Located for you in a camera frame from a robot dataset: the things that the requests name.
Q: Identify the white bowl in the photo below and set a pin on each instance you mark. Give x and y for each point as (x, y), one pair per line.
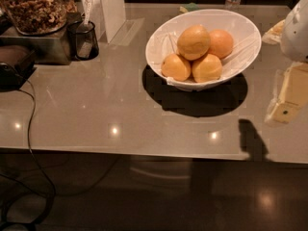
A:
(246, 36)

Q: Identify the orange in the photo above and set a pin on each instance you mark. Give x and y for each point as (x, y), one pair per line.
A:
(194, 42)
(176, 67)
(208, 68)
(221, 43)

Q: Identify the green yellow sponge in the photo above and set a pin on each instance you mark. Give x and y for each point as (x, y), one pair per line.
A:
(186, 8)

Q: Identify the glass jar of nuts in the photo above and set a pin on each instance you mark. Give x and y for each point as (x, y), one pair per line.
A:
(35, 17)

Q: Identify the white box column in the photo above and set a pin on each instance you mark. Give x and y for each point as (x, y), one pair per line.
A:
(108, 17)

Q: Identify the white spoon in cup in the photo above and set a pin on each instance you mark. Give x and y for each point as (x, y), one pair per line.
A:
(86, 12)

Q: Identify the black mesh cup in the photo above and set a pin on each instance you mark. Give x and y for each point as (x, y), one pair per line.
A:
(82, 41)

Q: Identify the metal box stand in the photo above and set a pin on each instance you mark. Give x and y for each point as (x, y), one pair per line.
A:
(53, 48)

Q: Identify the black device on left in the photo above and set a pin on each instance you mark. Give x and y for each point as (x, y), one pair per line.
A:
(16, 66)

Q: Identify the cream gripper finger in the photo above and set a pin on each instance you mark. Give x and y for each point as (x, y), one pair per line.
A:
(289, 94)
(273, 35)

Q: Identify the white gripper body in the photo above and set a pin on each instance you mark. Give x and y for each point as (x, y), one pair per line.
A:
(296, 33)

